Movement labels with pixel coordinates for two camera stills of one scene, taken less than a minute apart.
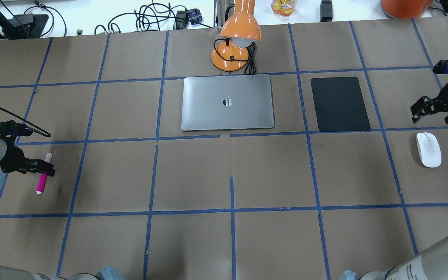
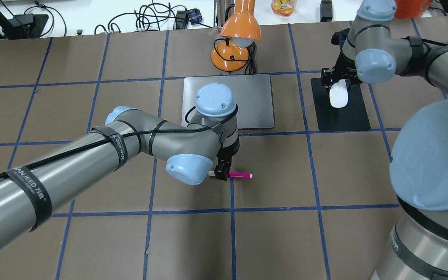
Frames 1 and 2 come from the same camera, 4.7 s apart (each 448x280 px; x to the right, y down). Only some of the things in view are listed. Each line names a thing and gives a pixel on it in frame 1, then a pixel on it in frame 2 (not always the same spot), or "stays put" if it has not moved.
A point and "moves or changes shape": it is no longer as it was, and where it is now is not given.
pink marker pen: x=43 y=176 moves or changes shape
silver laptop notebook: x=227 y=102 stays put
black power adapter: x=326 y=11 stays put
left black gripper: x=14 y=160 → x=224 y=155
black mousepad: x=339 y=104 stays put
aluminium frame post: x=219 y=13 stays put
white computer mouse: x=429 y=149 → x=338 y=94
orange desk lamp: x=240 y=30 stays put
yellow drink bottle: x=283 y=8 stays put
